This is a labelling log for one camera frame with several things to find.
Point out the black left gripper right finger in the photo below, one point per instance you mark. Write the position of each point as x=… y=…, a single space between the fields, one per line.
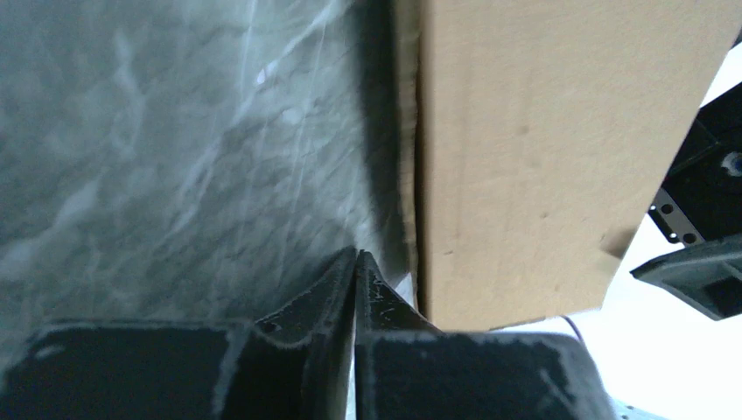
x=406 y=368

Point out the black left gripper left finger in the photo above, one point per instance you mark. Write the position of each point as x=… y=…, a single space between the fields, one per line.
x=291 y=364

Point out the brown cardboard box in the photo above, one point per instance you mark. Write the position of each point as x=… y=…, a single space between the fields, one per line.
x=545 y=130

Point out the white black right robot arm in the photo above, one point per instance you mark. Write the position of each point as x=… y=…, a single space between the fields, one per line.
x=699 y=206

